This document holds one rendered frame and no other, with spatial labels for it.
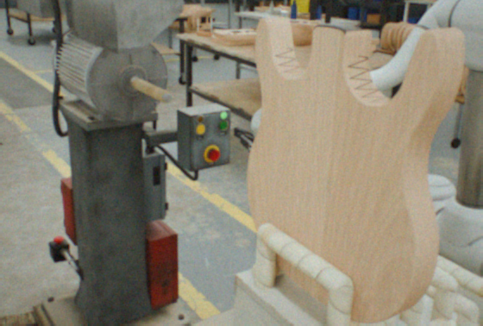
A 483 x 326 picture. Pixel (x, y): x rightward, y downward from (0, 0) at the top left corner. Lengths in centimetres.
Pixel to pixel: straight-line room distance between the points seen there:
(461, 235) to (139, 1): 103
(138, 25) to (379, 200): 80
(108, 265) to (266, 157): 125
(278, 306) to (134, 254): 124
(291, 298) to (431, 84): 43
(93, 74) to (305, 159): 95
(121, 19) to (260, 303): 72
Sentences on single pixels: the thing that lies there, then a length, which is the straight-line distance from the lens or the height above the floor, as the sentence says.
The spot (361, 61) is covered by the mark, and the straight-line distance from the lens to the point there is 71.
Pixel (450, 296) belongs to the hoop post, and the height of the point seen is 110.
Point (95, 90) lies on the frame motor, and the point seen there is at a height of 123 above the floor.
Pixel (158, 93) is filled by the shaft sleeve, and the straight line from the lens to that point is 146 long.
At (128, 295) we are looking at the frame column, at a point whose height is 41.
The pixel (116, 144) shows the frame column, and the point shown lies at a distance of 184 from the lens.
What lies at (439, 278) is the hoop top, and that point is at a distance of 95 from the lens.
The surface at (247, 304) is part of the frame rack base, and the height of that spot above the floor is 107.
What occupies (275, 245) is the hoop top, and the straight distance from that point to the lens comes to 82.
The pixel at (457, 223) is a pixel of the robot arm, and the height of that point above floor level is 94.
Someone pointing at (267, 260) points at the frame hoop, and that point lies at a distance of 87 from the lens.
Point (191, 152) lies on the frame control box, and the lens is 179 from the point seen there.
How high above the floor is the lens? 161
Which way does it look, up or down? 20 degrees down
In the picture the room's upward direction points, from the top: 2 degrees clockwise
